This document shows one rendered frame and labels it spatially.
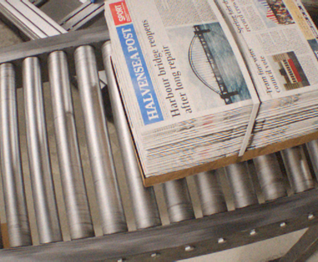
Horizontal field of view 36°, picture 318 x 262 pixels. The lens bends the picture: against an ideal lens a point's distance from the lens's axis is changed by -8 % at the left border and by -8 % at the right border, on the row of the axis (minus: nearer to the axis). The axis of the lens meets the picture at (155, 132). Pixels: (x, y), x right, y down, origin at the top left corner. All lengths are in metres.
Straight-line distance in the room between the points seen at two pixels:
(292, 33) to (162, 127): 0.31
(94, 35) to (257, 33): 0.44
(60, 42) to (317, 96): 0.61
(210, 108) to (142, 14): 0.22
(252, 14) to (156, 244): 0.46
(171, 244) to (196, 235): 0.05
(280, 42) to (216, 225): 0.36
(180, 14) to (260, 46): 0.15
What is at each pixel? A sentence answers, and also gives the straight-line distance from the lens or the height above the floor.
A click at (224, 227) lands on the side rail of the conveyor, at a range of 0.97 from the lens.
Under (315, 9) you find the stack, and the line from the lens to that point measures 1.75.
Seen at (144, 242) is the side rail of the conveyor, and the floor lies 0.80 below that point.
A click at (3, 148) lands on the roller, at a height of 0.80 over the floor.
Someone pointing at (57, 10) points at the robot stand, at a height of 0.21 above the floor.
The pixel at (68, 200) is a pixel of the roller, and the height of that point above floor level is 0.80.
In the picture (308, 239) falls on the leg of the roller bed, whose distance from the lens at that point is 1.38.
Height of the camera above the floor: 1.72
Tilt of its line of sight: 61 degrees down
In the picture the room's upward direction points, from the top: 1 degrees counter-clockwise
